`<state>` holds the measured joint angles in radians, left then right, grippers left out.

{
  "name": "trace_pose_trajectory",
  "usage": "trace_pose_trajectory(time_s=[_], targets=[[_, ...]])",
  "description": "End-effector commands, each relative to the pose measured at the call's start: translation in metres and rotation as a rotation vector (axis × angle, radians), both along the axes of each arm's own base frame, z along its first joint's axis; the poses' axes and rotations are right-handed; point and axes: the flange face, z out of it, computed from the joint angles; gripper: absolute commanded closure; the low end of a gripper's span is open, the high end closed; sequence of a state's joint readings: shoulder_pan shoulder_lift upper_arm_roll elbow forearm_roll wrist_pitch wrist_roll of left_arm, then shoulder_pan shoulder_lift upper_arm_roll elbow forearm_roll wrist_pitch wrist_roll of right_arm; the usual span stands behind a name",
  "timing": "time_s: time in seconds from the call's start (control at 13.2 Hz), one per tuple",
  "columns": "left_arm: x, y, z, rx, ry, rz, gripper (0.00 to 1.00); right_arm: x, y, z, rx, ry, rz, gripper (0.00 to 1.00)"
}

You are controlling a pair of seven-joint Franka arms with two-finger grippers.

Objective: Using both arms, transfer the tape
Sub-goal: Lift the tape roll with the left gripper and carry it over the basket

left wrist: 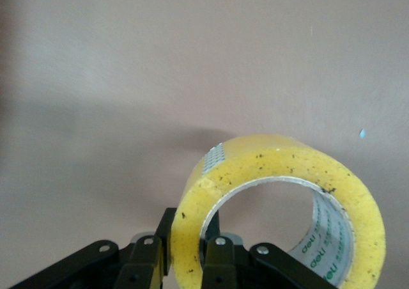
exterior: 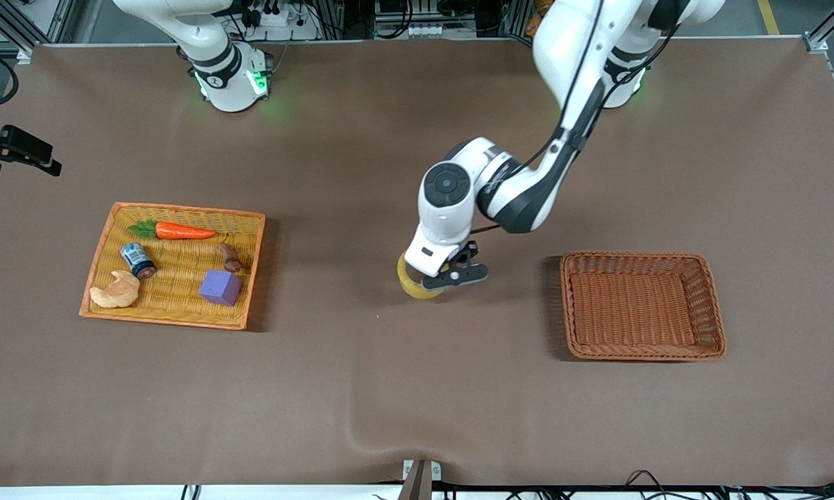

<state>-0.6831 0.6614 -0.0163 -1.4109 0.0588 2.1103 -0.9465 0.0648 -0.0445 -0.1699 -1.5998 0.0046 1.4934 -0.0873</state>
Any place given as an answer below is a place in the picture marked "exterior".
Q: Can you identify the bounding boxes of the yellow tape roll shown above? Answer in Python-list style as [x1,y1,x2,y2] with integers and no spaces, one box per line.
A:
[397,251,447,300]

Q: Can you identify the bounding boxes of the small jar with black lid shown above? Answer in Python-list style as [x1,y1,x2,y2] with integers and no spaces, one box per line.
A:
[120,242,158,280]

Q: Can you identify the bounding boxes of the toy croissant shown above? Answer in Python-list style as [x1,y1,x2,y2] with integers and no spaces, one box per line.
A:
[89,270,140,310]

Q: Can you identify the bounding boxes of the orange toy carrot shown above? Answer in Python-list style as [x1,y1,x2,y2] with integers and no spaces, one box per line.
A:
[128,219,217,241]

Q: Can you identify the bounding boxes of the brown wicker basket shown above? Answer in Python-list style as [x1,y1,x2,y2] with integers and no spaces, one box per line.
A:
[560,251,727,362]

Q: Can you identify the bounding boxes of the yellow wicker basket orange rim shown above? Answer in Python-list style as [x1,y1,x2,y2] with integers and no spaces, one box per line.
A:
[78,202,266,331]

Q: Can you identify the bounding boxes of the long white power strip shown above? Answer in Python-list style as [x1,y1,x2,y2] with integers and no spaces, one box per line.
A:
[406,24,474,39]

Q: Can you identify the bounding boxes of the small brown figurine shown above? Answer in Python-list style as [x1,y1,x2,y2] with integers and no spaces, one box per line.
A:
[218,236,245,273]

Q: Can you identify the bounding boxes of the purple foam cube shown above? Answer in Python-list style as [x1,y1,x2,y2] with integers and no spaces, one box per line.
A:
[199,269,242,307]

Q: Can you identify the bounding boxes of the black electronics box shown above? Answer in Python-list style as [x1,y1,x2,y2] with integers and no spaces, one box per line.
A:
[375,0,476,25]

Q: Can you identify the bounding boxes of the bin of orange toy breads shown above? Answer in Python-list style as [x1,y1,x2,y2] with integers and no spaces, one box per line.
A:
[526,0,553,35]

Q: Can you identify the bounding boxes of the white power strip with plugs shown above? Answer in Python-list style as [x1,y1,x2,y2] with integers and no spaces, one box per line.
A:
[240,0,320,41]

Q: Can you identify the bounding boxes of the aluminium frame post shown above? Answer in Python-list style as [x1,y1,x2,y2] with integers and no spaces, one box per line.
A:
[804,0,834,55]
[0,0,77,63]

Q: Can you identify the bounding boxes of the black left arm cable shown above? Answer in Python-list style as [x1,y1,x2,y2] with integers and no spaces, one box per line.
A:
[469,0,681,233]

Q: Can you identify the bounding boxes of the grey table edge bracket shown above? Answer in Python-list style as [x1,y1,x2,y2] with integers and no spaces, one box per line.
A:
[402,458,442,500]

